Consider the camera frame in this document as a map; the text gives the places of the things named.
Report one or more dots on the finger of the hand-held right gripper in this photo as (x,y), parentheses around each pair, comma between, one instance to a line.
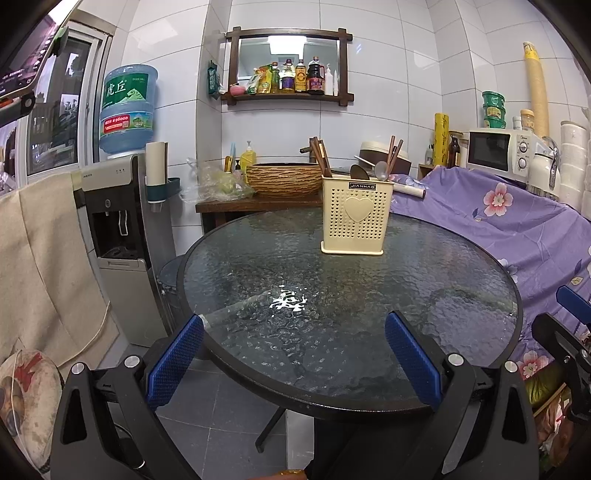
(575,304)
(577,369)

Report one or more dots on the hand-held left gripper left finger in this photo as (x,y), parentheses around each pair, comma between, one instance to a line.
(175,360)

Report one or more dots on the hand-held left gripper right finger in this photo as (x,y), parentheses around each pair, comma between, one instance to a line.
(413,360)

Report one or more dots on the beige perforated utensil holder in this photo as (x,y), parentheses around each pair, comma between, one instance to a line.
(341,230)

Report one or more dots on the brown wooden chopstick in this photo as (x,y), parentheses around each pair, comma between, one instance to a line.
(314,161)
(391,154)
(398,157)

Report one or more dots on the dark wooden spoon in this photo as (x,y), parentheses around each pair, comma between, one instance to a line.
(327,161)

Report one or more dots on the colourful bundled cloth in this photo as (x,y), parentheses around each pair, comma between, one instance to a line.
(549,406)

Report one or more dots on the round glass table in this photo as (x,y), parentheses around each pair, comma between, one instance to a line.
(369,295)

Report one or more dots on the grey round stool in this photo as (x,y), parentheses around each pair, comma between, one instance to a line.
(168,277)

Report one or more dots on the purple floral cloth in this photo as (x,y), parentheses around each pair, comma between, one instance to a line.
(498,230)

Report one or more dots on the white electric kettle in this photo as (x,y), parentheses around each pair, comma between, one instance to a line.
(540,173)

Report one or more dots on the stacks of white bowls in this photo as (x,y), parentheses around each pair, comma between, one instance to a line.
(575,157)

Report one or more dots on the round printed cushion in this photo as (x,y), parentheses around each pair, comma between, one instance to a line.
(27,406)

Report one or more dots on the beige cloth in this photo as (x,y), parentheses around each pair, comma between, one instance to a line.
(41,258)

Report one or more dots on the white pan with glass lid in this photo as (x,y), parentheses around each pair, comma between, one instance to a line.
(411,190)

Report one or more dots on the teal cup holder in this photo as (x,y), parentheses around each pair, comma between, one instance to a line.
(173,189)

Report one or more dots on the white microwave oven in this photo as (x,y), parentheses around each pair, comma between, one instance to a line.
(489,150)

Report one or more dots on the dark wooden counter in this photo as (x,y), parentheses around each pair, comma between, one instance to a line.
(258,203)

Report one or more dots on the clear plastic bag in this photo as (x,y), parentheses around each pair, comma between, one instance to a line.
(207,184)

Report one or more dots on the yellow cup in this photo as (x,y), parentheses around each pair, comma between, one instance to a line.
(228,185)

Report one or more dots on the grey water dispenser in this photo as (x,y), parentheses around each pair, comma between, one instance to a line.
(115,184)

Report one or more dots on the wooden crate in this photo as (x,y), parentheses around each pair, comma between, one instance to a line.
(425,171)

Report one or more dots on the tan lidded jar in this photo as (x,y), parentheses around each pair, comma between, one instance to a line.
(527,121)

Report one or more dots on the white jar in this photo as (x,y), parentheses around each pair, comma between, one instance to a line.
(517,123)

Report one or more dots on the brown glass bottle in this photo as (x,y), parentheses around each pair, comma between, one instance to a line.
(454,152)

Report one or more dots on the white paper cup sleeve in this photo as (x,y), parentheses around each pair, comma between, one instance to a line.
(156,161)

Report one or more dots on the small white bottle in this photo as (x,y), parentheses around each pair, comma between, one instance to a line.
(429,156)

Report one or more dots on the woven pattern sink basin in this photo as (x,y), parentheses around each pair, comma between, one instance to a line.
(281,180)

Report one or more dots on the light blue tube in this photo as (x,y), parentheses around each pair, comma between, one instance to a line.
(232,157)

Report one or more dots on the yellow wrap roll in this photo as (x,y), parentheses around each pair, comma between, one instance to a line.
(441,138)

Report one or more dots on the brown and white rice cooker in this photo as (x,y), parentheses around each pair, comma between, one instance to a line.
(374,150)

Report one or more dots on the yellow soap pump bottle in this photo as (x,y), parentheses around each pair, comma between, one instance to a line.
(247,157)

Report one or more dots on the tall stack of paper cups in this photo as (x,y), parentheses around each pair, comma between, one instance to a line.
(536,87)

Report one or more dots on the brass faucet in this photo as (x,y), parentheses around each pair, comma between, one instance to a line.
(305,148)

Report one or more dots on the blue water jug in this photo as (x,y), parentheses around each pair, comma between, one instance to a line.
(127,110)

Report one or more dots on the window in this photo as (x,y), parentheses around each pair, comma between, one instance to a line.
(64,115)

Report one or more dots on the pink bowl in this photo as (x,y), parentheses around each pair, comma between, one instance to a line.
(237,90)

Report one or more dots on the green hanging packet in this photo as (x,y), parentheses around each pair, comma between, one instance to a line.
(212,81)

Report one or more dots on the pale seasoning packet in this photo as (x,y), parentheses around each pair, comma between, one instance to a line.
(250,85)

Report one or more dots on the white squeeze bottle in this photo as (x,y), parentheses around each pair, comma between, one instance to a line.
(328,83)

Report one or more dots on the yellow seasoning packet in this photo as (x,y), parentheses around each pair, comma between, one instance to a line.
(263,81)

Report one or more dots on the dark soy sauce bottle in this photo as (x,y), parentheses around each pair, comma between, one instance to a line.
(315,81)

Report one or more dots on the yellow oil bottle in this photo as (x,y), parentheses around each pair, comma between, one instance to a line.
(275,81)

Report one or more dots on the purple label bottle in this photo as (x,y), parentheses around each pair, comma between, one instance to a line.
(287,81)

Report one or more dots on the brown label sauce bottle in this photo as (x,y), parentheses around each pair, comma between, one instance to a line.
(300,79)

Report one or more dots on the mounted tablet screen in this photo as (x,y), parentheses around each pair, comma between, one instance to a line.
(27,41)

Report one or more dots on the wooden mirror wall shelf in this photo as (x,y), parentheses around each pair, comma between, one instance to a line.
(286,99)

